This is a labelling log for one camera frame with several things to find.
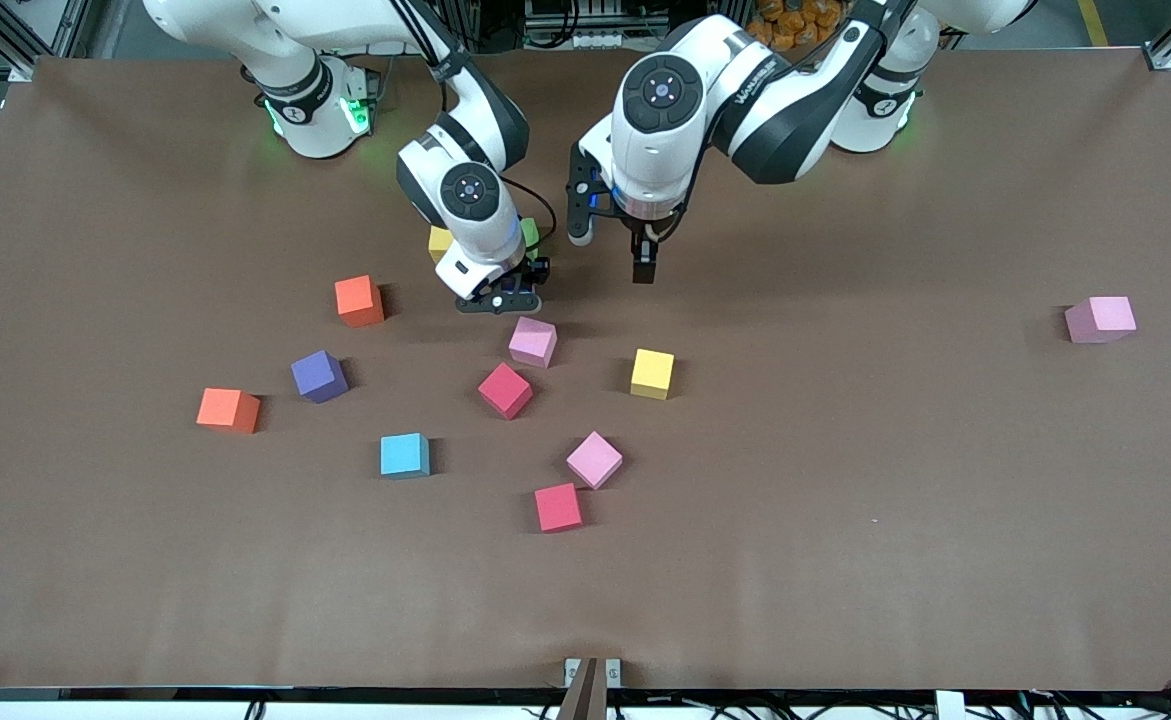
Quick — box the pink foam cube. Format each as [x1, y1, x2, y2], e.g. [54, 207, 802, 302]
[566, 431, 624, 491]
[507, 316, 558, 369]

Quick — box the orange foam cube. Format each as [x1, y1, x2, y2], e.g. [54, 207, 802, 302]
[334, 275, 386, 329]
[195, 389, 262, 435]

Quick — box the red foam cube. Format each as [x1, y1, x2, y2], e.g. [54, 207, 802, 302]
[534, 483, 584, 534]
[477, 362, 534, 421]

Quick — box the purple foam cube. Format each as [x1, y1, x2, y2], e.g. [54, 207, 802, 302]
[290, 349, 350, 404]

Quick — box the cyan foam cube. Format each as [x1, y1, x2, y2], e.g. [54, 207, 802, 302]
[380, 433, 432, 480]

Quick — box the white power strip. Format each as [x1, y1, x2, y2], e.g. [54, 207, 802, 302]
[525, 0, 686, 51]

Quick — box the pile of orange packets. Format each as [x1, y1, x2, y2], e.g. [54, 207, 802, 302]
[745, 0, 851, 51]

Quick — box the pale mauve foam cube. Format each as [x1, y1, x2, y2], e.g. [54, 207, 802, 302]
[1064, 296, 1138, 345]

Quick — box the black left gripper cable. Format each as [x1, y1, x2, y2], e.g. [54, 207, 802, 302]
[645, 180, 691, 243]

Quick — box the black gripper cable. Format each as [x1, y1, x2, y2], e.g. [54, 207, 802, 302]
[500, 176, 558, 246]
[645, 180, 691, 243]

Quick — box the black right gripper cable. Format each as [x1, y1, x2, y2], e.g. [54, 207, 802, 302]
[500, 176, 558, 246]

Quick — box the small metal bracket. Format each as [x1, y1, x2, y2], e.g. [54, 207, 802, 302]
[564, 657, 622, 689]

